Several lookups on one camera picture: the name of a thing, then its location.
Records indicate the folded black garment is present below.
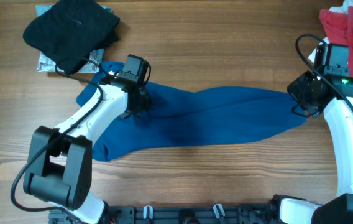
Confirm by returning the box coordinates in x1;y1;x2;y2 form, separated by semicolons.
23;0;121;74

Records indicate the blue t-shirt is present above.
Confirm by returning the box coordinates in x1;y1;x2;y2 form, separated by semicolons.
76;60;307;162

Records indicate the folded grey patterned cloth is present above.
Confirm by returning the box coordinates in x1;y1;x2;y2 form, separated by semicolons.
35;4;114;74

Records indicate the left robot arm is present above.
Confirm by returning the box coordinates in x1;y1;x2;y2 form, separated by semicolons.
17;77;150;223

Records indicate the white t-shirt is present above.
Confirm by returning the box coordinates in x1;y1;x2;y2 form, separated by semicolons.
308;0;353;62

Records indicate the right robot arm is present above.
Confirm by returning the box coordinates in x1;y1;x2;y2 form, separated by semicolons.
264;44;353;223

